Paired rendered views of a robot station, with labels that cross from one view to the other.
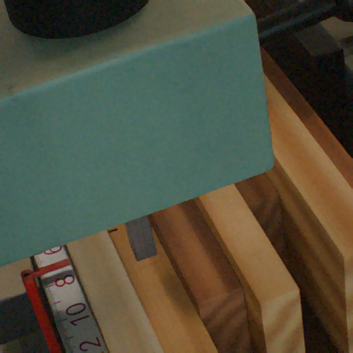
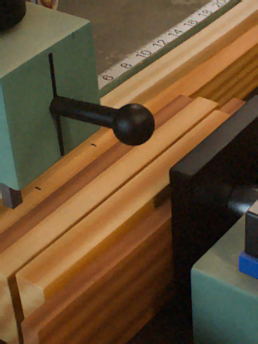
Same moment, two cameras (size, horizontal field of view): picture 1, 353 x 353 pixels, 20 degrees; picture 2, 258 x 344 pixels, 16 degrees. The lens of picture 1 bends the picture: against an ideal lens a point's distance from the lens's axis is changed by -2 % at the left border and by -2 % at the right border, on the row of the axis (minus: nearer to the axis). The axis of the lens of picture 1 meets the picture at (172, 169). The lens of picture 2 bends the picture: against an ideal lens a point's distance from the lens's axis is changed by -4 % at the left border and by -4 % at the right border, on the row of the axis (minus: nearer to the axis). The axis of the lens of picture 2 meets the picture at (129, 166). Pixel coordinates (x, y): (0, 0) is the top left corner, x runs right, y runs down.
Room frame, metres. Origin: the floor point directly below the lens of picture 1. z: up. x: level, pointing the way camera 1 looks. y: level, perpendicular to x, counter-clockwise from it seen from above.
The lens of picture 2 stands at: (0.09, -0.37, 1.28)
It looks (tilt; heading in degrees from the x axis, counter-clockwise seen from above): 36 degrees down; 53
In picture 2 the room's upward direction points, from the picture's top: 6 degrees counter-clockwise
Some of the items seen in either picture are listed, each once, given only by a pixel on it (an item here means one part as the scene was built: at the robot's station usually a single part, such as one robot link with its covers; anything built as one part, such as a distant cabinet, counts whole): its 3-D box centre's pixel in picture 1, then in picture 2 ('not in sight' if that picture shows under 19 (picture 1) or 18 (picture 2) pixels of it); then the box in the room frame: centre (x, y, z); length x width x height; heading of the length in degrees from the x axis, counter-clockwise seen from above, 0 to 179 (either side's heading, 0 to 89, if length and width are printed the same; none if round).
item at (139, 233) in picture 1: (133, 208); (6, 170); (0.29, 0.02, 0.97); 0.01 x 0.01 x 0.05; 12
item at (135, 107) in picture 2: (297, 13); (96, 110); (0.31, -0.06, 1.04); 0.06 x 0.02 x 0.02; 102
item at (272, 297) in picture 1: (198, 191); (116, 214); (0.35, -0.01, 0.93); 0.20 x 0.02 x 0.06; 12
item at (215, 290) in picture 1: (154, 195); (105, 199); (0.35, 0.01, 0.92); 0.19 x 0.02 x 0.05; 12
